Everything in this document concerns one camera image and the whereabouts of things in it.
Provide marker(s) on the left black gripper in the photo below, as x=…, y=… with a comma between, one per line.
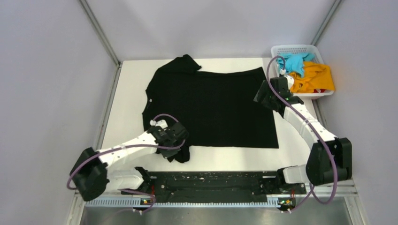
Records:
x=167, y=153

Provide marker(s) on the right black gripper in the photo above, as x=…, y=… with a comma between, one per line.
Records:
x=265, y=88

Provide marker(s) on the black t-shirt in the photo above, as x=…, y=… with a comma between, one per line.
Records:
x=217, y=109

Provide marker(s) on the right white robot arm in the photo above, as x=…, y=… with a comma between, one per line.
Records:
x=330, y=157

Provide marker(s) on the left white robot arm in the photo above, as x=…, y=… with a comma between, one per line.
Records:
x=112, y=169

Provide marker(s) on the light blue t-shirt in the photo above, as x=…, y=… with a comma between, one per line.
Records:
x=294, y=62

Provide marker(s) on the white plastic basket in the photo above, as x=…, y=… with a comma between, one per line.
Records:
x=278, y=49

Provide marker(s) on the orange t-shirt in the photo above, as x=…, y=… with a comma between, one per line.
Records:
x=316, y=77

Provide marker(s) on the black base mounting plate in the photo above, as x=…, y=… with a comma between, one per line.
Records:
x=216, y=187

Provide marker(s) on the white slotted cable duct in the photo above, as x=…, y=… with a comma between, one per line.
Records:
x=139, y=201

